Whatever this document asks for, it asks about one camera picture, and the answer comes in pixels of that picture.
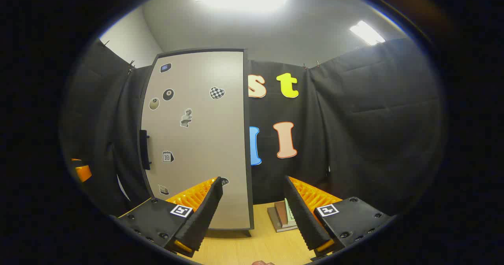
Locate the black backdrop cloth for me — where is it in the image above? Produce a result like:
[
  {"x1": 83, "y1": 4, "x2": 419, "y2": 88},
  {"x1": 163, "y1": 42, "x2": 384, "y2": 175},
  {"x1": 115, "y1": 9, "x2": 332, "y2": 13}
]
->
[{"x1": 65, "y1": 37, "x2": 443, "y2": 218}]

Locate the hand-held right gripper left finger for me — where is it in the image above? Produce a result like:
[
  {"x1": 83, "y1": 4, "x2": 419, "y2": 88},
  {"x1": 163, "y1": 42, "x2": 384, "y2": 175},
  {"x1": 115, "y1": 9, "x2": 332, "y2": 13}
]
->
[{"x1": 114, "y1": 176, "x2": 229, "y2": 258}]

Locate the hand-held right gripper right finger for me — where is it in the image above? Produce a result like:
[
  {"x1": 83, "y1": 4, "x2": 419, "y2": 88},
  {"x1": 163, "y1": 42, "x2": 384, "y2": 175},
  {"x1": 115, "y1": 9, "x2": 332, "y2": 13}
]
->
[{"x1": 283, "y1": 176, "x2": 394, "y2": 259}]

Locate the beige cabinet door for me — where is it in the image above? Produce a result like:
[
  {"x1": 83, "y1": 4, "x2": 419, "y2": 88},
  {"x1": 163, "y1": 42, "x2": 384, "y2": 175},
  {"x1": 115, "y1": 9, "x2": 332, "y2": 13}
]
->
[{"x1": 141, "y1": 49, "x2": 254, "y2": 231}]

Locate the black door handle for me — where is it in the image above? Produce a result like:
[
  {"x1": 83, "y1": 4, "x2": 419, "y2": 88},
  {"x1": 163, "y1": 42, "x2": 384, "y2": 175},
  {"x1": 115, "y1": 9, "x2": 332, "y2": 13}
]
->
[{"x1": 139, "y1": 130, "x2": 152, "y2": 170}]

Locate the grey book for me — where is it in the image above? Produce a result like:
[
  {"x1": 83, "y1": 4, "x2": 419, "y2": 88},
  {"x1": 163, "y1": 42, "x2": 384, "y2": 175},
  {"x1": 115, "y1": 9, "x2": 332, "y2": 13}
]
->
[{"x1": 268, "y1": 206, "x2": 298, "y2": 233}]

